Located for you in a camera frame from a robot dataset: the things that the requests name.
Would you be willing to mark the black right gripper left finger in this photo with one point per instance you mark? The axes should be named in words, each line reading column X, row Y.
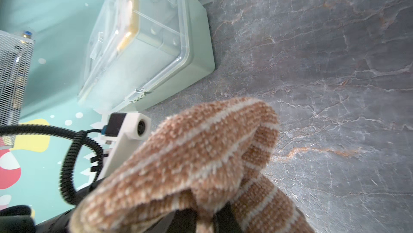
column 184, row 221

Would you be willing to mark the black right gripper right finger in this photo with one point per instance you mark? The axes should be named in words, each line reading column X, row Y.
column 225, row 222

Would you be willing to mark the translucent green storage box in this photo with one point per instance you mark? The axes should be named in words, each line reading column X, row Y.
column 141, row 52

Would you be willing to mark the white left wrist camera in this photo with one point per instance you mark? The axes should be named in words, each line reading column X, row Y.
column 126, row 131

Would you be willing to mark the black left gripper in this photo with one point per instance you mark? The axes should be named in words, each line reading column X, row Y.
column 18, row 219

